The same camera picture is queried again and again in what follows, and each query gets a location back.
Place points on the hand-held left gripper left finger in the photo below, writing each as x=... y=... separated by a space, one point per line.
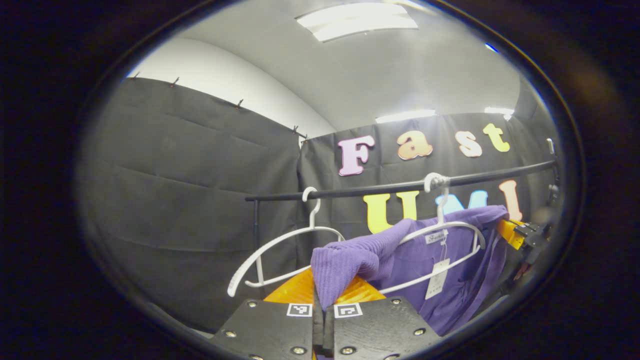
x=270 y=330

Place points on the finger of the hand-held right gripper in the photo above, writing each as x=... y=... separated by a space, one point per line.
x=511 y=232

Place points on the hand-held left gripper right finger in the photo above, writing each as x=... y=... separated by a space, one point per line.
x=380 y=327

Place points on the white clothes hanger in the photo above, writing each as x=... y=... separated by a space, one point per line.
x=450 y=226
x=280 y=241

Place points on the purple ribbed jacket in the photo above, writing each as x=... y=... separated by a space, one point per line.
x=415 y=260

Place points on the black clothes rack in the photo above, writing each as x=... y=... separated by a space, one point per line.
x=350 y=191

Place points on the dark stand with device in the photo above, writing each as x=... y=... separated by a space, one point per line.
x=552 y=195

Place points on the white paper price tag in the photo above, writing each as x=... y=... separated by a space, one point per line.
x=437 y=280

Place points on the small ceiling light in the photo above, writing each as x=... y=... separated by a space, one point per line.
x=499 y=111

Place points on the long ceiling light strip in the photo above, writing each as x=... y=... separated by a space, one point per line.
x=405 y=116

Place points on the black backdrop cloth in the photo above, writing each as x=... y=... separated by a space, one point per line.
x=200 y=175

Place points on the large ceiling light panel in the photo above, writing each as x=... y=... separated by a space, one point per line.
x=357 y=21

